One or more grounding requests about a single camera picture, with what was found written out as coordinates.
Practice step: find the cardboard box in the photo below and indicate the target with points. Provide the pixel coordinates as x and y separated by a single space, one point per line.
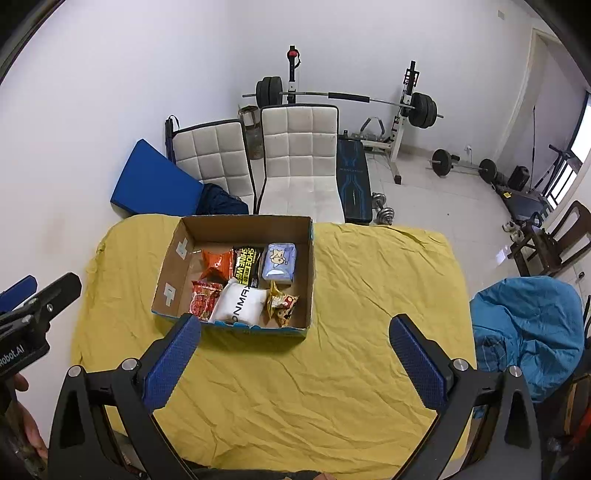
184 274

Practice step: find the white barbell rack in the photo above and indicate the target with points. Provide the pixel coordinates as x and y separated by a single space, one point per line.
397 138

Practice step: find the black treadmill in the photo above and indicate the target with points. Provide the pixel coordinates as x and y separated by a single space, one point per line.
526 203

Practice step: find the yellow tablecloth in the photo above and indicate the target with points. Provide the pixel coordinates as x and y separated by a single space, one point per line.
323 392

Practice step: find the black and blue weight bench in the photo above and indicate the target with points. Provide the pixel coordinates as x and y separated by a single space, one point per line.
353 180

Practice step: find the white shoe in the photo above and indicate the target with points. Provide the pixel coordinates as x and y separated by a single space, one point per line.
517 233
509 225

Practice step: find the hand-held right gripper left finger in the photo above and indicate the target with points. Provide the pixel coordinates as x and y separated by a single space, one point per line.
173 364

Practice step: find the chrome dumbbell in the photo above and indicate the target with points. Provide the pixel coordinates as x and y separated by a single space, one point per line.
379 201
385 215

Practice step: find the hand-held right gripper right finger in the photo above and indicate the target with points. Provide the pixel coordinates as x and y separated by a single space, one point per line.
415 360

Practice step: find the orange snack packet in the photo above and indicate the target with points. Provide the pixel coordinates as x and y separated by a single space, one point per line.
218 264

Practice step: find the gold and red snack packet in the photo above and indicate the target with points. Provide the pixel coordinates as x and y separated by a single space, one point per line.
281 304

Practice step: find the blue cloth covered chair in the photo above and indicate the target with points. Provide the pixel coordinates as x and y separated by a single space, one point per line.
526 332

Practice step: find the white padded chair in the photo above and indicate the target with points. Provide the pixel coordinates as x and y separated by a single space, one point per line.
298 152
212 152

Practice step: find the brown box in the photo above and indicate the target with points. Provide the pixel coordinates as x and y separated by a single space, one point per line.
251 134

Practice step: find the short barbell with black plates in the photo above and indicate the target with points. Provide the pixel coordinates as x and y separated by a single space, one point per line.
442 161

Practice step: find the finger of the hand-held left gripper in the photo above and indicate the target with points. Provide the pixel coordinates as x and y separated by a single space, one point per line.
60 290
18 288

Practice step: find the blue foam mat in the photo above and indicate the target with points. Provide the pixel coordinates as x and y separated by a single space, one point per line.
152 180

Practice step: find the dark wooden chair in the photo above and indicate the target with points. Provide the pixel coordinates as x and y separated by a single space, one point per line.
570 230

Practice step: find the person's left hand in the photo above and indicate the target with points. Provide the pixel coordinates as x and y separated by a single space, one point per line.
34 436

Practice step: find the long barbell with black plates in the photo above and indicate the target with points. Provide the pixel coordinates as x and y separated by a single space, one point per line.
346 96

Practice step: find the window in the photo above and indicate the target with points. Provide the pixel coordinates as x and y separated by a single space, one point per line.
582 129

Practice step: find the dark blue cloth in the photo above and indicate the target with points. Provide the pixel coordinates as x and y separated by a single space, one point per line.
221 201

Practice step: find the light blue tissue pack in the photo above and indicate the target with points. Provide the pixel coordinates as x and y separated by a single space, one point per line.
279 261

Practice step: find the white soft packet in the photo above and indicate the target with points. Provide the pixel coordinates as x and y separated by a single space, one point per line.
240 302

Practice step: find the black snack packet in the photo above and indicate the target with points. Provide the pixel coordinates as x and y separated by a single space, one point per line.
247 265

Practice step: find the black speaker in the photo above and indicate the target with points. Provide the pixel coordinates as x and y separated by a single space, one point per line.
518 179

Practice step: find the person's dark fleece clothing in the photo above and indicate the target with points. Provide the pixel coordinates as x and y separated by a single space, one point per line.
258 475

